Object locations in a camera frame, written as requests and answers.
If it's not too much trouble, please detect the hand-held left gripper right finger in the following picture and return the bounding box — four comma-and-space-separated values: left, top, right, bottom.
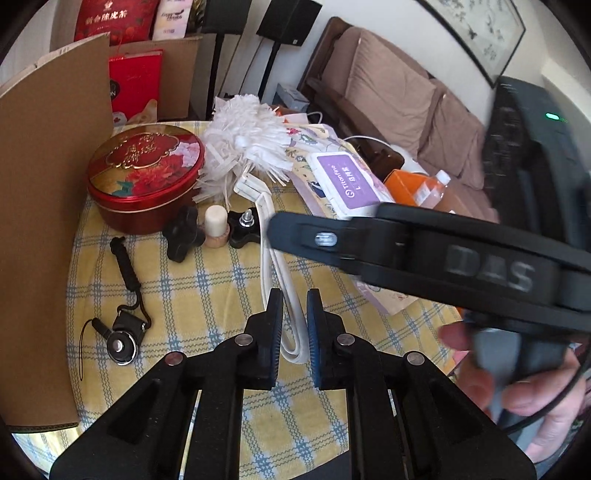
307, 288, 539, 480

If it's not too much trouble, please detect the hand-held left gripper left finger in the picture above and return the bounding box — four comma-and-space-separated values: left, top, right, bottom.
50, 288, 284, 480

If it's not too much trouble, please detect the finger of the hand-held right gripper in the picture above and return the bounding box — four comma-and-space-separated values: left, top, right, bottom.
268, 202, 408, 283

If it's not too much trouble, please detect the purple lid wet wipes pack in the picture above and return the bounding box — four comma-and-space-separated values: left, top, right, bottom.
288, 124, 421, 315

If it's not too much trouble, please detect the black lanyard with round clip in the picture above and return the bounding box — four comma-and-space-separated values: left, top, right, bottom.
78, 236, 153, 384

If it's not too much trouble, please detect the cardboard box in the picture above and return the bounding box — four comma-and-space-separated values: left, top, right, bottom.
108, 34, 205, 123
0, 34, 112, 433

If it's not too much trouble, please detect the person's right hand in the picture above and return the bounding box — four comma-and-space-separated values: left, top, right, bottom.
438, 322, 588, 463

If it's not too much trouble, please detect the black star knob with bolt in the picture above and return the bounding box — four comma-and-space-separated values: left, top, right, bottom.
228, 208, 264, 249

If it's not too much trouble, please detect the yellow checkered tablecloth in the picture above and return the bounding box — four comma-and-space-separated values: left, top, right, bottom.
65, 121, 462, 480

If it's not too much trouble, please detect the small brown sofa cushion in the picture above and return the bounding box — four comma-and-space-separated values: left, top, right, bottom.
418, 78, 485, 190

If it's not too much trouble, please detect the clear plastic bottle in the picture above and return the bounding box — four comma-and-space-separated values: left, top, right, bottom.
412, 170, 451, 206

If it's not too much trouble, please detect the orange box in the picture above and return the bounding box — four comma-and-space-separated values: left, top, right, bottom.
383, 169, 499, 223

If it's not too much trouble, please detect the white round device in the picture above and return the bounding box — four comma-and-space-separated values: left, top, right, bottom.
392, 145, 420, 175

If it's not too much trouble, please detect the small blue white box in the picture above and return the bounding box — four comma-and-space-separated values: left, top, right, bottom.
276, 83, 309, 112

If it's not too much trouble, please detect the large brown sofa cushion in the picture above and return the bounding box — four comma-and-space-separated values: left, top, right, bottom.
344, 30, 444, 153

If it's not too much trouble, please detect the framed ink painting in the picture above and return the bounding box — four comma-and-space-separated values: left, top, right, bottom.
418, 0, 527, 88

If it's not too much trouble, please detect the red round floral tin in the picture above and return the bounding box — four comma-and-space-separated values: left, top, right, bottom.
87, 124, 206, 234

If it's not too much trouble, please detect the black speaker stand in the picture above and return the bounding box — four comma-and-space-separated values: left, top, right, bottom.
213, 32, 228, 100
257, 39, 283, 100

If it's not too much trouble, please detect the closed cardboard box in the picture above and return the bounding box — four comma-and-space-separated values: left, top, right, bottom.
108, 34, 205, 123

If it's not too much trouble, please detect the red gift bag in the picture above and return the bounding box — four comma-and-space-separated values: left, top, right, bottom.
74, 0, 160, 44
108, 50, 164, 126

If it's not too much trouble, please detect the white tissue pack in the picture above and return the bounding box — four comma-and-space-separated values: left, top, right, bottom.
152, 0, 190, 40

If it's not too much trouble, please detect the white charging cable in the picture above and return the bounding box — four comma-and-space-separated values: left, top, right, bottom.
305, 110, 394, 149

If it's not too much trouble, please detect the wooden frame sofa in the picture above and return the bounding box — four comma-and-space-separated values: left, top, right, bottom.
298, 16, 502, 223

